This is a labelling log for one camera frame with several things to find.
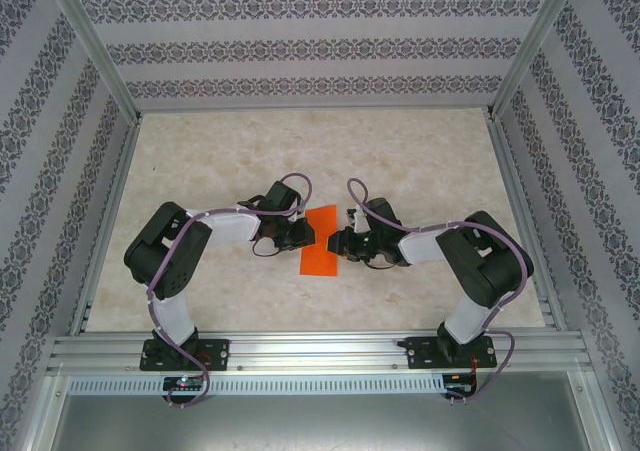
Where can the orange cloth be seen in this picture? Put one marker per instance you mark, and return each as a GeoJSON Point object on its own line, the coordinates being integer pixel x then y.
{"type": "Point", "coordinates": [320, 266]}

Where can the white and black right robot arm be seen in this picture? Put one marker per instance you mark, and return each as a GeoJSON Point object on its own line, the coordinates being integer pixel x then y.
{"type": "Point", "coordinates": [420, 248]}

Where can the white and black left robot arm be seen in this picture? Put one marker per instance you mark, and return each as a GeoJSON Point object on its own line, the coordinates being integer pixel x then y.
{"type": "Point", "coordinates": [230, 228]}

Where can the grey sheet metal panel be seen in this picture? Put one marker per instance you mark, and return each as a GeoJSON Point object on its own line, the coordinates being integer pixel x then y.
{"type": "Point", "coordinates": [320, 426]}

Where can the small circuit board with pins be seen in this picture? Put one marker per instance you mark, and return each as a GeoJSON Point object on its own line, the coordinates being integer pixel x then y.
{"type": "Point", "coordinates": [460, 385]}

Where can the small circuit board green light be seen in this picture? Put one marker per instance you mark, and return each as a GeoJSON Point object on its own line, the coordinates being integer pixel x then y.
{"type": "Point", "coordinates": [185, 383]}

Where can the long aluminium mounting rail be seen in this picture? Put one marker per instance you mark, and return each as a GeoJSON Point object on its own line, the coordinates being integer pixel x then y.
{"type": "Point", "coordinates": [320, 348]}

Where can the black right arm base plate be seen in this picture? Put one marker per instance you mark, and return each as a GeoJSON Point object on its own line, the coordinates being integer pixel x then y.
{"type": "Point", "coordinates": [425, 356]}

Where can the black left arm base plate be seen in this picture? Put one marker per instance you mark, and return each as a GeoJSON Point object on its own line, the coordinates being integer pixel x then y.
{"type": "Point", "coordinates": [217, 353]}

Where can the aluminium side rail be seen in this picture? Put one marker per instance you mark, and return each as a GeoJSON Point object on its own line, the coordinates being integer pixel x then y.
{"type": "Point", "coordinates": [525, 221]}
{"type": "Point", "coordinates": [107, 221]}

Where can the aluminium frame post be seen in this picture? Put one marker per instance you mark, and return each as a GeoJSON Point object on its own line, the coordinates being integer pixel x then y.
{"type": "Point", "coordinates": [95, 46]}
{"type": "Point", "coordinates": [532, 46]}

